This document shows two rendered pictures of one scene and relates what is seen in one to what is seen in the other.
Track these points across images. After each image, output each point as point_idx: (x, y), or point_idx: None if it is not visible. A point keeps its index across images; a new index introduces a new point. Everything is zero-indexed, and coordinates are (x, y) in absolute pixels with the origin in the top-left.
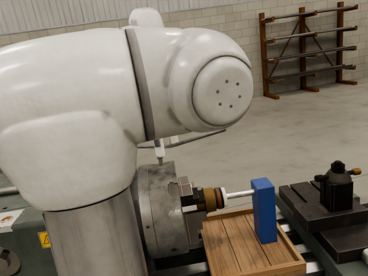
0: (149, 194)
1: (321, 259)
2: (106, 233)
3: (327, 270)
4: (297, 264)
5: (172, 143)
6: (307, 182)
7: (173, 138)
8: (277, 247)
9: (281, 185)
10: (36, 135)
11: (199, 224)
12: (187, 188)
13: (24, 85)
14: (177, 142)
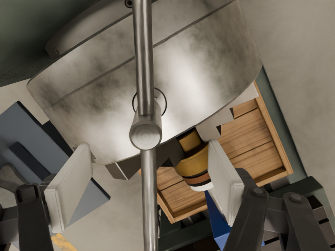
0: (48, 106)
1: (187, 230)
2: None
3: (176, 232)
4: (167, 216)
5: (211, 157)
6: (334, 242)
7: (215, 173)
8: (198, 191)
9: (324, 209)
10: None
11: None
12: (115, 172)
13: None
14: (211, 178)
